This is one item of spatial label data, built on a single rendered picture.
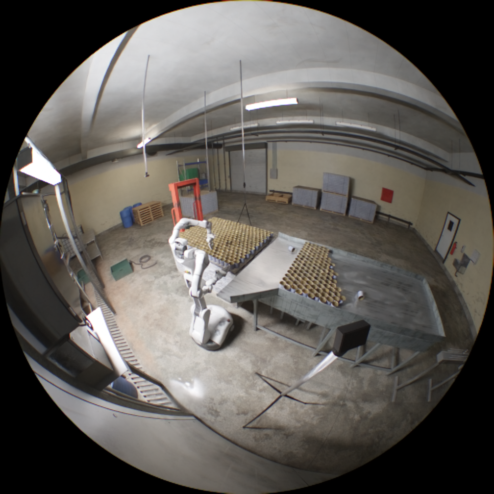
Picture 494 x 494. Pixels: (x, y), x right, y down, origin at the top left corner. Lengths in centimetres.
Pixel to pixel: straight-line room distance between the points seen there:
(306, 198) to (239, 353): 800
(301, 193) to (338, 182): 220
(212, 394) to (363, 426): 208
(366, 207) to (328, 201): 208
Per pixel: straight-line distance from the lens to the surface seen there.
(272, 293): 158
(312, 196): 879
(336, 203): 874
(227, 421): 229
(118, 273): 468
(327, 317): 170
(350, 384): 264
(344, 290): 189
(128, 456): 80
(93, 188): 997
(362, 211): 882
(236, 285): 171
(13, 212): 66
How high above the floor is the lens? 227
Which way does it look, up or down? 30 degrees down
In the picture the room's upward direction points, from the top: 2 degrees counter-clockwise
